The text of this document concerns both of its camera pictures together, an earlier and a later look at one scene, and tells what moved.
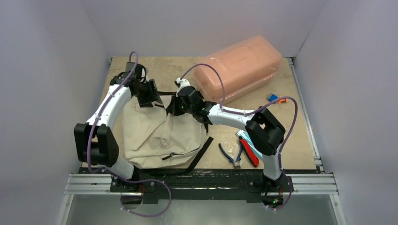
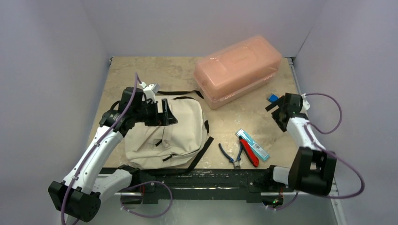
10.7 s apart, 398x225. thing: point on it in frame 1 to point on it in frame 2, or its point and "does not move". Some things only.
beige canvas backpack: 154,137 does not move
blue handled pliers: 237,163 does not move
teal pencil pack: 243,134 does not move
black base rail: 159,184 does not move
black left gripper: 153,96 to 164,118
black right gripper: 173,108 to 280,110
